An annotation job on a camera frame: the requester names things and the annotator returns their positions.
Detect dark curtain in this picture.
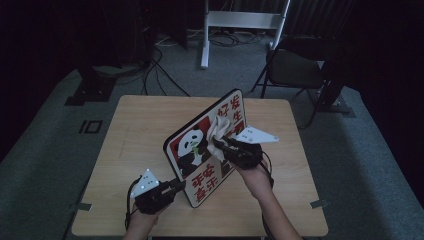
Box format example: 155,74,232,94
289,0,358,38

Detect white metal stand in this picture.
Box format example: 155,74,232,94
200,0,291,69

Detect hand-held gripper cable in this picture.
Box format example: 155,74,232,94
261,151,275,188
124,177,143,232

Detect right hand-held gripper cable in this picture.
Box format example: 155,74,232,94
261,151,275,188

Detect black floor stand base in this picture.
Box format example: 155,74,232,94
64,64,118,107

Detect person's left hand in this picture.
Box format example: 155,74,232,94
128,206,166,231

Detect person's right hand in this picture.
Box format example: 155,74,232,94
237,163,274,199

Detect black folding chair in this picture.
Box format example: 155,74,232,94
250,36,326,129

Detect dark equipment rack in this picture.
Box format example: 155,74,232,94
96,0,158,68

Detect black stand with base plate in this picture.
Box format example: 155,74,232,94
313,59,356,118

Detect panda picture board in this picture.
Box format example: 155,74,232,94
163,88,248,209

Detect black floor cables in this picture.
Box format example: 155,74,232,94
141,46,192,98

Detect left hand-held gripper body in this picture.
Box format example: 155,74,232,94
130,168,178,215

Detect left hand-held gripper cable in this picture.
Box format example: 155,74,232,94
124,177,143,232

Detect bundle of cables under stand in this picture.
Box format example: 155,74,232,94
186,28,268,48

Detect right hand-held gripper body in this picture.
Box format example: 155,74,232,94
228,125,280,170

